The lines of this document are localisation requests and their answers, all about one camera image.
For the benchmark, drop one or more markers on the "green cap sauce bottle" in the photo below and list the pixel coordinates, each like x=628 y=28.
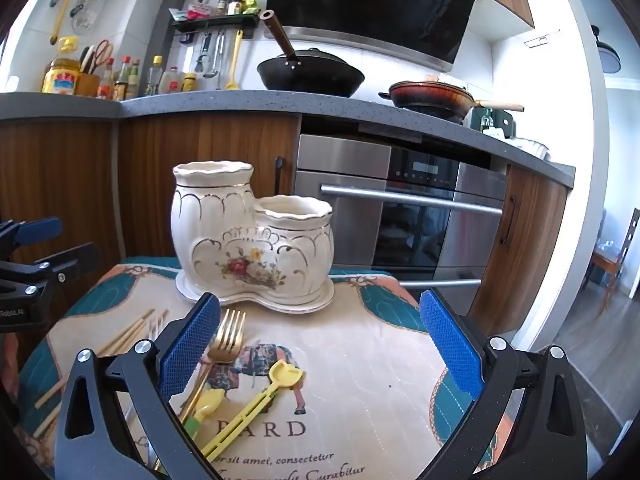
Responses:
x=133 y=81

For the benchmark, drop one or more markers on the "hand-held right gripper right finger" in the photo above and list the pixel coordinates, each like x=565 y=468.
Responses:
x=450 y=342

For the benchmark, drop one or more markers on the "gold metal fork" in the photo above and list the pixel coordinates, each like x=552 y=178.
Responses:
x=226 y=344

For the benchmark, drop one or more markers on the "spice shaker bottle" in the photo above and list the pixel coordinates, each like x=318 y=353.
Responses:
x=224 y=2

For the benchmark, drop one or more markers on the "red seasoning packet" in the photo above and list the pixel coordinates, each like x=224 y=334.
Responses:
x=200 y=10

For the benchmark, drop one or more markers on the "wooden dining chair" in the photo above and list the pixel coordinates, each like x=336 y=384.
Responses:
x=617 y=260

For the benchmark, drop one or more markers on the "dark green countertop appliance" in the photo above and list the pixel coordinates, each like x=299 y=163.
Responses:
x=492 y=120

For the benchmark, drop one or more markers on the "clear bottle with yellow cap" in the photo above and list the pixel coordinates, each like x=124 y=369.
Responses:
x=156 y=77

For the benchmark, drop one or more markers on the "dark sauce bottle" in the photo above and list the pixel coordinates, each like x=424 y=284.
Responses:
x=122 y=80

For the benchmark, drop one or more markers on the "white floral ceramic utensil holder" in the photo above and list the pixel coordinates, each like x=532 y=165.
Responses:
x=225 y=220

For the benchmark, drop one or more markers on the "red-brown lidded pan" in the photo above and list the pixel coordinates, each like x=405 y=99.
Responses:
x=430 y=95

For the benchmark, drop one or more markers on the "clear plastic jug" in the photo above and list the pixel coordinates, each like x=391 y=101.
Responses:
x=171 y=81

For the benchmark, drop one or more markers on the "yellow seasoning jar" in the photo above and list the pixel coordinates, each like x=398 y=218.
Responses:
x=189 y=82

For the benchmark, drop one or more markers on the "printed table mat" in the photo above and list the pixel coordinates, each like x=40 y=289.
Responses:
x=350 y=360

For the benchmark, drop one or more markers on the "yellow cooking oil bottle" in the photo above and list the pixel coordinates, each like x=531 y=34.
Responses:
x=61 y=77

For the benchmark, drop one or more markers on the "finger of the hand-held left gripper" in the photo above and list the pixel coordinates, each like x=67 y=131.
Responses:
x=67 y=259
x=40 y=228

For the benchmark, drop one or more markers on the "green seasoning packet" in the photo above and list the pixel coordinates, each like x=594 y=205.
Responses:
x=246 y=1

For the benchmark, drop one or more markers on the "hanging metal kitchen tool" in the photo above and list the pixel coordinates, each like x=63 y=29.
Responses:
x=204 y=55

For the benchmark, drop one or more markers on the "stainless steel built-in oven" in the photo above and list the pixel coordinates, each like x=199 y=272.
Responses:
x=345 y=220

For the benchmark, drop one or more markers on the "yellow plastic spoon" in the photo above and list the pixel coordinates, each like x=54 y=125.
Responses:
x=285 y=376

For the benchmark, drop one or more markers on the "black range hood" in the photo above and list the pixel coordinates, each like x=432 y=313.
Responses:
x=370 y=0

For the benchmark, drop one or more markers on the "black wall spice shelf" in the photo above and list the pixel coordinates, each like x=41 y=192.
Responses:
x=215 y=22

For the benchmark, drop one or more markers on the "wooden knife block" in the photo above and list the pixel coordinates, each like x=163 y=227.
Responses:
x=89 y=85

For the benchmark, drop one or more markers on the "black ceiling lamp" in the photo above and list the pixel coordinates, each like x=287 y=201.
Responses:
x=609 y=55

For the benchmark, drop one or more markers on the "grey speckled kitchen counter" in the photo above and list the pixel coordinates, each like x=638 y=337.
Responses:
x=200 y=102

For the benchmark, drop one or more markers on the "white ceramic holder saucer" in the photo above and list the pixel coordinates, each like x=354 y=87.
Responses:
x=300 y=305

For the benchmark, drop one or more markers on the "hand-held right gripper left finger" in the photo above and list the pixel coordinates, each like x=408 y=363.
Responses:
x=190 y=347

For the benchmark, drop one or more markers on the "red label sauce bottle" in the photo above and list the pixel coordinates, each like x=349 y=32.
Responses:
x=105 y=82

